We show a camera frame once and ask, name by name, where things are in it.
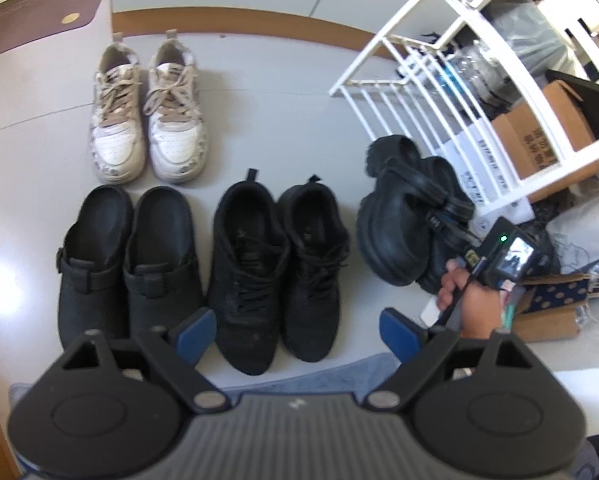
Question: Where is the white printed carton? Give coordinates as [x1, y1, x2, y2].
[438, 119, 536, 232]

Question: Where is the grey plastic bag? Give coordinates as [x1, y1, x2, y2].
[483, 0, 581, 92]

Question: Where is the beige patterned lace-up sneaker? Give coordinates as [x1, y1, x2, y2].
[88, 31, 149, 185]
[146, 29, 209, 184]

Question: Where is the black textured strap clog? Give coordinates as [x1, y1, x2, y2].
[56, 185, 135, 349]
[122, 186, 205, 334]

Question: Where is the dotted paper bag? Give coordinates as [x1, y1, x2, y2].
[521, 274, 599, 312]

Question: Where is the black chunky rubber clog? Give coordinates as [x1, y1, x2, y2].
[354, 156, 463, 289]
[366, 134, 480, 297]

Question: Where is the person's right hand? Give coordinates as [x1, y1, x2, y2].
[436, 259, 503, 342]

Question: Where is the blue-grey cloth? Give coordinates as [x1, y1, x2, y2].
[8, 352, 396, 403]

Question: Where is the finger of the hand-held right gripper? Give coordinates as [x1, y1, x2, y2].
[422, 207, 481, 257]

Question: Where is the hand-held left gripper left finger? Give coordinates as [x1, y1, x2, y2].
[60, 307, 230, 413]

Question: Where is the brown doormat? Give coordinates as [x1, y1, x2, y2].
[0, 0, 112, 64]

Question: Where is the black lace-up sneaker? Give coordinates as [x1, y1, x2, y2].
[206, 168, 294, 377]
[278, 175, 353, 364]

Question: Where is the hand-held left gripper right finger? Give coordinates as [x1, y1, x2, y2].
[367, 308, 536, 413]

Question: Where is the clear plastic water bottle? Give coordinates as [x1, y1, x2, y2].
[443, 39, 511, 102]

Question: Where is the white plastic bag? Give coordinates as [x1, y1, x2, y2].
[543, 199, 599, 277]

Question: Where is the white slatted shoe rack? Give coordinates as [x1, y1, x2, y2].
[327, 0, 599, 214]

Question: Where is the brown cardboard box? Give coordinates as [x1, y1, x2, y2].
[488, 79, 599, 189]

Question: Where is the black cable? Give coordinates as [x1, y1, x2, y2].
[428, 259, 481, 332]

